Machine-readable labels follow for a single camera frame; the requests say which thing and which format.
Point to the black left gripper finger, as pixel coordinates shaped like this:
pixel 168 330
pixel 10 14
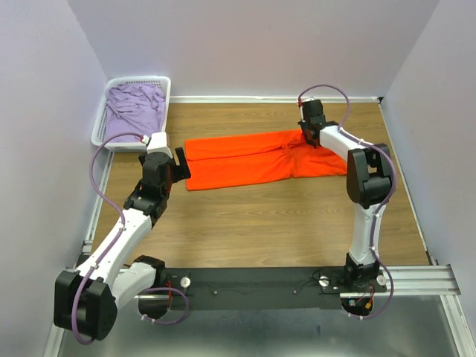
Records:
pixel 180 154
pixel 180 172

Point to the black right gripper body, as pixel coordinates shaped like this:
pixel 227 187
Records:
pixel 303 126

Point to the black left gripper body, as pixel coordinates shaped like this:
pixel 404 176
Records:
pixel 169 184

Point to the orange t-shirt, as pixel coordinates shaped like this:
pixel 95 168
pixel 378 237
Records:
pixel 241 160

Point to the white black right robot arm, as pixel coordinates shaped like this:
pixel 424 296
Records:
pixel 369 183

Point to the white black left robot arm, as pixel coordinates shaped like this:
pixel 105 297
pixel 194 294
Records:
pixel 87 299

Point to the purple t-shirt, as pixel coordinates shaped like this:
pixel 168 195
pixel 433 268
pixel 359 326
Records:
pixel 134 108

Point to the white perforated plastic basket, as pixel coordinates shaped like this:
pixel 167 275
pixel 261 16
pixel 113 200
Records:
pixel 127 142

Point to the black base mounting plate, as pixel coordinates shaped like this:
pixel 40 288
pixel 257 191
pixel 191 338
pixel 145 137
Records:
pixel 200 289

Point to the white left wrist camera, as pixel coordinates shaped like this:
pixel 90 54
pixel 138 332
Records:
pixel 157 142

